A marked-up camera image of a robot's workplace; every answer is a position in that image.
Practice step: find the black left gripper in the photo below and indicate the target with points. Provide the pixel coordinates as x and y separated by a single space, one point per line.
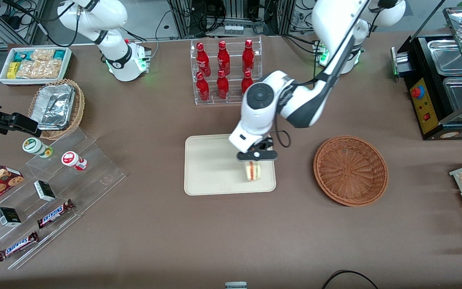
266 143

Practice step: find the triangle sandwich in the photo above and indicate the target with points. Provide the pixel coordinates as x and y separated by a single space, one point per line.
253 171

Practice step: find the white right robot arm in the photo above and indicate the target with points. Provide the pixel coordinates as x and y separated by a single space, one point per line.
114 48

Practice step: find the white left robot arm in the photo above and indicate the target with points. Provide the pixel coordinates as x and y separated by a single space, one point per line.
303 100

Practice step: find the beige rectangular tray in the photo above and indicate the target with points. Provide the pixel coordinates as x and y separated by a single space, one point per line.
211 168

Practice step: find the light wicker basket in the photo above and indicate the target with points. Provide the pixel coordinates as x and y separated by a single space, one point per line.
79 108

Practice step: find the brown wicker basket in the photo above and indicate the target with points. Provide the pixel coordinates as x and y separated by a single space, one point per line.
349 170

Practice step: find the green lid sunflower jar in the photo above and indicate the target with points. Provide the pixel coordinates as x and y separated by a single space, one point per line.
32 145

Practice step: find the stack of foil containers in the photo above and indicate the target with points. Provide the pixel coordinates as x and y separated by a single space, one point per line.
52 106

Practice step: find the white plastic snack bin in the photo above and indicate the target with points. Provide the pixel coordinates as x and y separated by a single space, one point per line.
34 82

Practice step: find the yellow snack packet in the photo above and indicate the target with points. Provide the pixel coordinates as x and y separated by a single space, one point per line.
12 69

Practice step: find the clear bag of crackers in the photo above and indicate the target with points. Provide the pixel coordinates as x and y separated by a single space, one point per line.
38 69
42 54

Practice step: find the red lid white jar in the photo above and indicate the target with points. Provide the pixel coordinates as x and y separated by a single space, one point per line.
69 158

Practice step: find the red cola bottle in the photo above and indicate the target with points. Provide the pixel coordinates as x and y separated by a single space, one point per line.
223 58
248 56
203 87
247 79
222 85
202 58

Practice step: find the teal snack packet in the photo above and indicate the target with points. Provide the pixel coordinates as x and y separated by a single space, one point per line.
21 56
59 53

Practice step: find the small black carton box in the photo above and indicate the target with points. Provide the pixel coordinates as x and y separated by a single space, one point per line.
44 190
8 216

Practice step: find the Snickers chocolate bar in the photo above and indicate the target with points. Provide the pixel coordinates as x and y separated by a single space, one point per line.
54 213
17 246

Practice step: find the clear acrylic tiered display stand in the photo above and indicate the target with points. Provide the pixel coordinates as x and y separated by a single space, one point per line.
102 172

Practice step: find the clear acrylic bottle rack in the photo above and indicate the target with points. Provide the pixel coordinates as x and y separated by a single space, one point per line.
233 48

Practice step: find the white power strip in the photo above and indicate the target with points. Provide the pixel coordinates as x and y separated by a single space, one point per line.
234 29

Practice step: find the small grey box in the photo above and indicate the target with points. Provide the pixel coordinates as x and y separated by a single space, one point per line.
236 285

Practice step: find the black food warmer appliance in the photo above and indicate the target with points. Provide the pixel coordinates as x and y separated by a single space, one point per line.
417 60

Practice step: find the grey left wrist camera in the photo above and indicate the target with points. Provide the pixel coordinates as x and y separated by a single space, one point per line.
263 155

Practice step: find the aluminium frame rack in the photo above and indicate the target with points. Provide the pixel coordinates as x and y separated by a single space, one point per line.
183 20

